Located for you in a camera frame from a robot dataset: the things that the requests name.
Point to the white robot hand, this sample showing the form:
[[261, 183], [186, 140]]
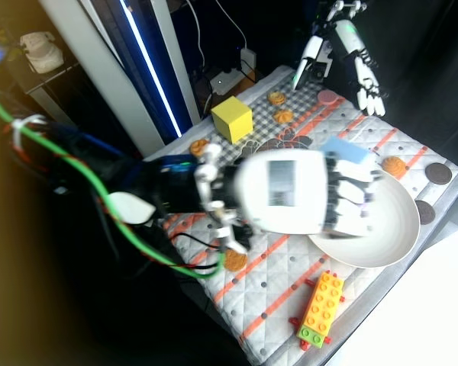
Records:
[[252, 190], [351, 38]]

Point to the light blue block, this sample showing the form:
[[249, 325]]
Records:
[[345, 148]]

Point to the yellow foam cube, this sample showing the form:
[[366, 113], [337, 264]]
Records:
[[233, 118]]

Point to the white round plate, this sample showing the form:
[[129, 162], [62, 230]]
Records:
[[393, 236]]

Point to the pink round cookie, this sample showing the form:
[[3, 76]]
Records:
[[327, 97]]

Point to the golden pretzel cookie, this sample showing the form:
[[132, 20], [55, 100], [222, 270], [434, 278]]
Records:
[[198, 146]]

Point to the round tan biscuit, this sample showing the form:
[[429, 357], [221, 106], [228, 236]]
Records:
[[235, 262]]

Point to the golden rosette cookie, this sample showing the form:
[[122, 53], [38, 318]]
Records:
[[283, 115]]

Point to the grey printed quilt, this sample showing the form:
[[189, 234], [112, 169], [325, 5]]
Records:
[[282, 267]]

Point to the white power adapter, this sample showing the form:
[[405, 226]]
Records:
[[248, 58]]

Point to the white flat box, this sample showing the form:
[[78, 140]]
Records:
[[225, 82]]

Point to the orange green red brick toy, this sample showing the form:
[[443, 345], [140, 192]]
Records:
[[322, 301]]

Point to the orange swirl cookie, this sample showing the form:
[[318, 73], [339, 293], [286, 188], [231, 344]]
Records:
[[394, 166]]

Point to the round chocolate cookie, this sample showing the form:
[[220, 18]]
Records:
[[438, 173], [426, 212]]

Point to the blue lit panel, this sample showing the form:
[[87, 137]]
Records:
[[149, 57]]

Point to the white crumpled object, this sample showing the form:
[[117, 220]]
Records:
[[42, 51]]

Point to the white post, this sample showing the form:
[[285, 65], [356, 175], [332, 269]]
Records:
[[99, 76]]

